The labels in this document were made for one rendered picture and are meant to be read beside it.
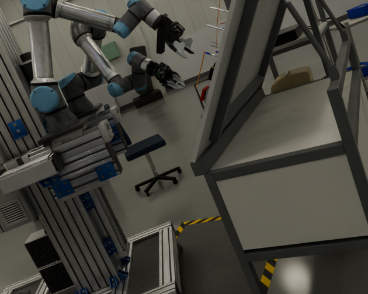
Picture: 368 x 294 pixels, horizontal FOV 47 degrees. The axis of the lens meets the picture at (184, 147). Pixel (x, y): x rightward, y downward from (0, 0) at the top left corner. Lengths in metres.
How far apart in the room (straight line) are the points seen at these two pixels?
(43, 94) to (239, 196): 0.93
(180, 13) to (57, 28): 3.49
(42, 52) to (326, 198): 1.30
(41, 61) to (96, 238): 1.02
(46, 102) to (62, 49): 10.87
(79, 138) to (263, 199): 0.90
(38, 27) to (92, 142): 0.56
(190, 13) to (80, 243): 10.58
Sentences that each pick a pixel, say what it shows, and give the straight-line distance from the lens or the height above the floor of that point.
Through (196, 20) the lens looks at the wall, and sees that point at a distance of 12.53.
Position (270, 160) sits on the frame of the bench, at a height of 0.80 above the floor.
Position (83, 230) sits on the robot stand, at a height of 0.59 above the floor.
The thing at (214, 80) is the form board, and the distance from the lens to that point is 1.58.
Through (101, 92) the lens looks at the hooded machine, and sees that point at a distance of 11.91.
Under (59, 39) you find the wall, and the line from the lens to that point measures 12.78.
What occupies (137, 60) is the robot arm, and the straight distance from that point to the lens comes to 2.12.
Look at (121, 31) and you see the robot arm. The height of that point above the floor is 1.47.
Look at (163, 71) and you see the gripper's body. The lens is 2.01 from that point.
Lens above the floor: 1.35
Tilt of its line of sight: 14 degrees down
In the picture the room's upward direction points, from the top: 23 degrees counter-clockwise
